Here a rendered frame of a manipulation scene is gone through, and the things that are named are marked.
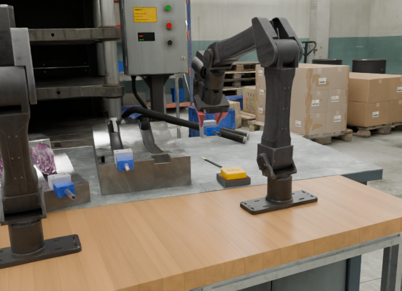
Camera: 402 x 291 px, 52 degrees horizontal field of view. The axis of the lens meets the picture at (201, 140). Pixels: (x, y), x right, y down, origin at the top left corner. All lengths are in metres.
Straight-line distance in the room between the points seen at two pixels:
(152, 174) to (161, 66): 0.93
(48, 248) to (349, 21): 9.32
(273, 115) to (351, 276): 0.78
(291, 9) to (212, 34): 1.81
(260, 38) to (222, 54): 0.19
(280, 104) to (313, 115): 3.95
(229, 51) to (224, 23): 7.29
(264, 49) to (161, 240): 0.49
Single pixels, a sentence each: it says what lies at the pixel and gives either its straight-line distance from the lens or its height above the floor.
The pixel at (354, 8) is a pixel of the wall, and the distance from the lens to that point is 9.98.
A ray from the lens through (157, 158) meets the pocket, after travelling 1.22.
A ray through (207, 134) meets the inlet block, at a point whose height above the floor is 0.93.
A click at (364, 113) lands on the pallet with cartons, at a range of 5.58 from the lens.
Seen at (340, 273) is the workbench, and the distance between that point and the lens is 1.59.
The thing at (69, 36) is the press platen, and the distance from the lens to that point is 1.93.
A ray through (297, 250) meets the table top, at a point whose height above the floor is 0.78.
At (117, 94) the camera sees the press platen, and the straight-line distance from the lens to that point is 1.85.
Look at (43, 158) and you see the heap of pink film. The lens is 1.25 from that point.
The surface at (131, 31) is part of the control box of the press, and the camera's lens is 2.00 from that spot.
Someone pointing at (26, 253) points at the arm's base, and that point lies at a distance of 0.89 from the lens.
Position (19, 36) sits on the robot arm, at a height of 1.22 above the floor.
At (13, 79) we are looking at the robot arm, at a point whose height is 1.16.
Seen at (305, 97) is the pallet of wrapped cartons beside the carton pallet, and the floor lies 0.59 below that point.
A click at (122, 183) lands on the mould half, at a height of 0.83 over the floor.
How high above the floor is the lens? 1.20
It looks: 13 degrees down
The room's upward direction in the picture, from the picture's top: 2 degrees counter-clockwise
